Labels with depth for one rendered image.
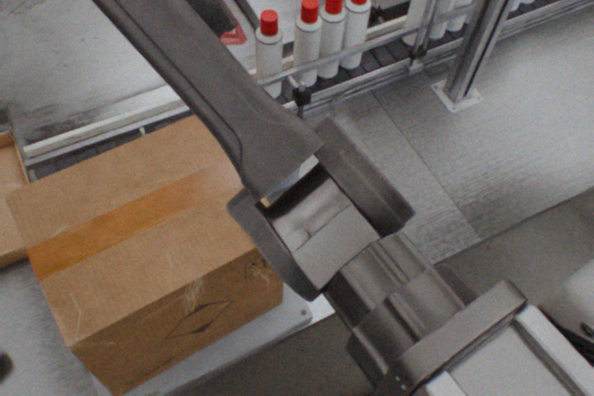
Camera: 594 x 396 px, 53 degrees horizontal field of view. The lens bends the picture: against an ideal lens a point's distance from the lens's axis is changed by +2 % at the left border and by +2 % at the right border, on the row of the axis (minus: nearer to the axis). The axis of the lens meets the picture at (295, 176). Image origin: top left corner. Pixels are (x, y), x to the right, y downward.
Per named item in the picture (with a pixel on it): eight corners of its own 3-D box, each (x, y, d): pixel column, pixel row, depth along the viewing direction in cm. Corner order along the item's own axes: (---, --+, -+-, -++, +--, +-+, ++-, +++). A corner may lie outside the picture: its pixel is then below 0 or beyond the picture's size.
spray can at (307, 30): (309, 67, 126) (316, -11, 109) (320, 83, 124) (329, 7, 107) (288, 74, 125) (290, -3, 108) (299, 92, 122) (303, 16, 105)
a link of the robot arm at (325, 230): (331, 311, 37) (396, 256, 37) (245, 195, 41) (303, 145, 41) (365, 318, 45) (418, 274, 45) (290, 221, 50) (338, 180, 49)
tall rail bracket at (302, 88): (292, 112, 126) (295, 58, 112) (308, 137, 122) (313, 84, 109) (278, 118, 125) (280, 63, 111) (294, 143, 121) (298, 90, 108)
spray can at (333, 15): (330, 58, 128) (340, -20, 111) (342, 74, 126) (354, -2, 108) (309, 66, 126) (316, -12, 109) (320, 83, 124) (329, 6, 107)
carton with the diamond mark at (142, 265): (219, 198, 111) (207, 108, 89) (283, 303, 101) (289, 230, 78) (61, 274, 102) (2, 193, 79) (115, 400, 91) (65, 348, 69)
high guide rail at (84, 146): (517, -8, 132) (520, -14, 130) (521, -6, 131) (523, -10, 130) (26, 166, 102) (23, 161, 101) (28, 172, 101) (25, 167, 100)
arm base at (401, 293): (378, 428, 40) (416, 385, 30) (308, 329, 43) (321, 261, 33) (470, 356, 43) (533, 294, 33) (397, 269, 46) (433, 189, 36)
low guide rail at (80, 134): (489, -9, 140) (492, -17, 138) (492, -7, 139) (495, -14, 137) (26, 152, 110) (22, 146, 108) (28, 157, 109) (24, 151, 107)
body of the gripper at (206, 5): (213, -13, 100) (181, -33, 94) (238, 25, 95) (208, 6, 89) (188, 16, 102) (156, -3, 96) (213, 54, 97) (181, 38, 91)
